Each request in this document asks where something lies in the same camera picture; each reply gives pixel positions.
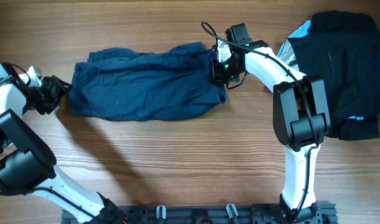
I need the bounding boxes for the navy blue denim shorts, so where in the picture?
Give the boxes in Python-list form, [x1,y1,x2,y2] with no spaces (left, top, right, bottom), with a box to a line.
[70,42,227,121]

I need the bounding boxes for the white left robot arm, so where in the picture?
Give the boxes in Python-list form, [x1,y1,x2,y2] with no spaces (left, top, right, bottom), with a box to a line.
[0,62,129,223]

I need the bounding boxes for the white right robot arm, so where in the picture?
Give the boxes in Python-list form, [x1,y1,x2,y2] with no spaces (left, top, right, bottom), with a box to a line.
[202,22,330,223]

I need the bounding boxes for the black shorts with blue lining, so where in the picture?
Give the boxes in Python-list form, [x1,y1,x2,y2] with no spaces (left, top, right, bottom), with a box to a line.
[277,11,380,141]

